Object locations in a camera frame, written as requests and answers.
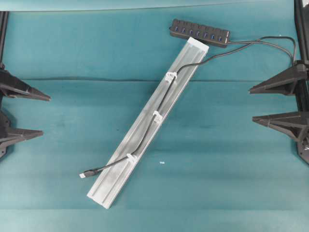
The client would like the black USB cable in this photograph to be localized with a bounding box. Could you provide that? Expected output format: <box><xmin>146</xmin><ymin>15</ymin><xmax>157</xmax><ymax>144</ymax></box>
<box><xmin>79</xmin><ymin>35</ymin><xmax>300</xmax><ymax>180</ymax></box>

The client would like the black USB hub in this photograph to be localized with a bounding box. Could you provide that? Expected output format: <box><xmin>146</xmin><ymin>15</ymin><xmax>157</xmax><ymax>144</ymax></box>
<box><xmin>169</xmin><ymin>19</ymin><xmax>231</xmax><ymax>48</ymax></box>

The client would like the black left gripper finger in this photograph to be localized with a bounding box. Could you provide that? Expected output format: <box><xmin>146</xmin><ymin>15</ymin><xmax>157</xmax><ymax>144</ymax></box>
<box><xmin>0</xmin><ymin>128</ymin><xmax>43</xmax><ymax>145</ymax></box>
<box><xmin>0</xmin><ymin>70</ymin><xmax>51</xmax><ymax>101</ymax></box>

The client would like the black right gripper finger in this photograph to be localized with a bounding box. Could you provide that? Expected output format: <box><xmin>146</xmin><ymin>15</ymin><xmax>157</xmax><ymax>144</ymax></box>
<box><xmin>252</xmin><ymin>112</ymin><xmax>309</xmax><ymax>142</ymax></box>
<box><xmin>249</xmin><ymin>65</ymin><xmax>307</xmax><ymax>96</ymax></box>

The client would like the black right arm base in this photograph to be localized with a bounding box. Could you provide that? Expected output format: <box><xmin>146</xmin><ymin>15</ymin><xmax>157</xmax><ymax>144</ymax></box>
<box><xmin>294</xmin><ymin>128</ymin><xmax>309</xmax><ymax>164</ymax></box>

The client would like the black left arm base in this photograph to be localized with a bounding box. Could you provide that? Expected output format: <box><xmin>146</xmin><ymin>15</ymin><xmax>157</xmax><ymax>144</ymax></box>
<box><xmin>0</xmin><ymin>142</ymin><xmax>7</xmax><ymax>158</ymax></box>

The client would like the aluminium rail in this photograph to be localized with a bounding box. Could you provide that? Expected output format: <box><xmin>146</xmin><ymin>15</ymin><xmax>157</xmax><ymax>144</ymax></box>
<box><xmin>87</xmin><ymin>38</ymin><xmax>209</xmax><ymax>209</ymax></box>

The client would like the black frame rail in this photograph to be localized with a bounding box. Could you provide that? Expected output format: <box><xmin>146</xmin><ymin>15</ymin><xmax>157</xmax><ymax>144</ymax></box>
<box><xmin>294</xmin><ymin>0</ymin><xmax>309</xmax><ymax>112</ymax></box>

